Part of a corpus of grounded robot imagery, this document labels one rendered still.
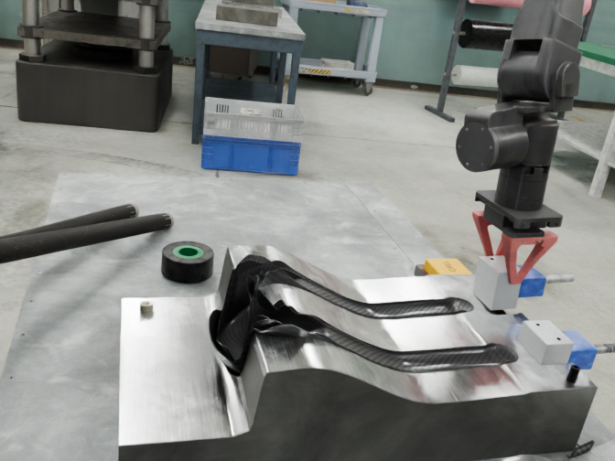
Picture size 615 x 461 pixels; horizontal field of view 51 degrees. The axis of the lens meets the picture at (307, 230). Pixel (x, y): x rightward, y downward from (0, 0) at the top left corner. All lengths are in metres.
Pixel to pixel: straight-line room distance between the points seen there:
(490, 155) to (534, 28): 0.16
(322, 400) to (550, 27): 0.47
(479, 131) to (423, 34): 6.73
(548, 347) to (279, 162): 3.32
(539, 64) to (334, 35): 6.50
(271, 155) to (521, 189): 3.23
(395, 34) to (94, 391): 6.79
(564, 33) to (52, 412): 0.69
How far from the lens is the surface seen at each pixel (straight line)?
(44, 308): 0.94
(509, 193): 0.81
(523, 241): 0.80
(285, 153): 3.97
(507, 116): 0.75
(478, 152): 0.74
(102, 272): 1.02
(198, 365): 0.72
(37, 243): 0.89
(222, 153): 3.95
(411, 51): 7.45
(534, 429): 0.77
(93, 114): 4.69
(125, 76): 4.59
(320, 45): 7.24
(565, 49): 0.79
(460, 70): 6.37
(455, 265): 1.09
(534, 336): 0.79
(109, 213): 1.13
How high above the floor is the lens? 1.28
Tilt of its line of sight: 23 degrees down
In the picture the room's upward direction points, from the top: 8 degrees clockwise
